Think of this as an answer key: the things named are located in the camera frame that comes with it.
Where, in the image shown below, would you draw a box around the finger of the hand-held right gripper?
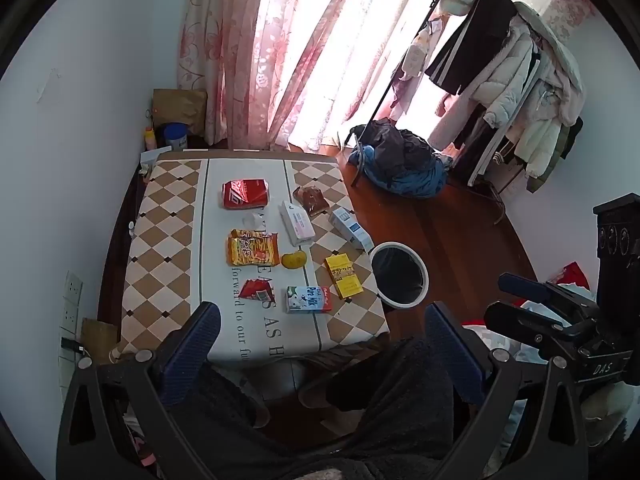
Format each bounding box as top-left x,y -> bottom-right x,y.
483,301 -> 571,350
498,273 -> 576,311

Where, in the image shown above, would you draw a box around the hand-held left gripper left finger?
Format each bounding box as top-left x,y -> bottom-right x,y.
56,301 -> 223,480

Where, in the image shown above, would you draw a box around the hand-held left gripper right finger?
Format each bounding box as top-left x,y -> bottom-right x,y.
424,301 -> 591,480

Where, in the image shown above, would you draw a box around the white rimmed waste bin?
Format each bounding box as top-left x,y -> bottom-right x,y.
370,241 -> 431,309

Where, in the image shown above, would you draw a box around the brown snack packet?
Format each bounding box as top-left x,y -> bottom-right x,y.
292,185 -> 331,217

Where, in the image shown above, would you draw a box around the red cloth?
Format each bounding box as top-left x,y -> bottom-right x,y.
549,262 -> 592,294

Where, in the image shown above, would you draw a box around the person's grey trousers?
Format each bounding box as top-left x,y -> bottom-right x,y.
187,335 -> 501,480

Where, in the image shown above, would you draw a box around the torn red wrapper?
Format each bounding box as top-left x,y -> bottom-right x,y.
238,280 -> 276,304

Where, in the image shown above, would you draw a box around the small cardboard box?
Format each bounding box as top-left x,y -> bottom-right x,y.
81,317 -> 121,366

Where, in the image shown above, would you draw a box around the dark wooden furniture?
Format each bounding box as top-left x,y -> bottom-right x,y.
592,192 -> 640,322

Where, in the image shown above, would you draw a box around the yellow snack packet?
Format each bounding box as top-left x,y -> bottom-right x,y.
227,229 -> 281,267

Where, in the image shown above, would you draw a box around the blue and red milk carton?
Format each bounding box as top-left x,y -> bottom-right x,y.
285,286 -> 333,314

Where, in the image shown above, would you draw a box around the yellow cardboard box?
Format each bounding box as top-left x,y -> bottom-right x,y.
325,254 -> 363,300

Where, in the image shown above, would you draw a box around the blue garment pile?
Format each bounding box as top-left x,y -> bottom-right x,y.
348,145 -> 447,200

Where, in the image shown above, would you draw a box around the checkered tablecloth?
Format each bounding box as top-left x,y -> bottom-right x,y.
117,152 -> 391,372

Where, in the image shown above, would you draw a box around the blue and white box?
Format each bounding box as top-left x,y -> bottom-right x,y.
328,207 -> 375,252

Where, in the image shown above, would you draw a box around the white and pink box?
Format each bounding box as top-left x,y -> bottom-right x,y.
278,200 -> 316,247

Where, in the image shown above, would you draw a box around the crushed red drink can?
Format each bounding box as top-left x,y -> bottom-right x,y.
222,178 -> 271,210

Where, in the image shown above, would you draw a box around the black garment pile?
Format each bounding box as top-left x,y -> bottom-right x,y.
350,119 -> 437,181

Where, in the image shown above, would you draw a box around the white puffer jacket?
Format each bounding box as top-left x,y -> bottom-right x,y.
427,25 -> 537,148

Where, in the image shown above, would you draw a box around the cream hooded coat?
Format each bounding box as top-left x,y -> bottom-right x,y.
515,2 -> 584,128

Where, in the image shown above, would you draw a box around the blue tin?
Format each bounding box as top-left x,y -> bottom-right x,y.
164,123 -> 189,152

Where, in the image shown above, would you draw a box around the black clothes rack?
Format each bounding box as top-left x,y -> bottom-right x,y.
350,0 -> 507,226

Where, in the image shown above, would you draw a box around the black striped garment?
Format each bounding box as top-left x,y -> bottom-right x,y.
425,0 -> 519,96

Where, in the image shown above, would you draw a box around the brown paper bag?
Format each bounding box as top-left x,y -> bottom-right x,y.
152,88 -> 208,137

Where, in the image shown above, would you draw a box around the pink pajamas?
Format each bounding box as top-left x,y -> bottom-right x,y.
390,16 -> 444,122

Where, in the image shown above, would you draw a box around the pink sheer curtain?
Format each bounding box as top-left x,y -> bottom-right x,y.
235,0 -> 451,154

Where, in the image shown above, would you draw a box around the pink floral curtain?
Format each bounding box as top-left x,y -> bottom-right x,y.
176,0 -> 273,150

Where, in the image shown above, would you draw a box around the white wall sockets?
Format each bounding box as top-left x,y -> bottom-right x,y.
58,271 -> 84,392

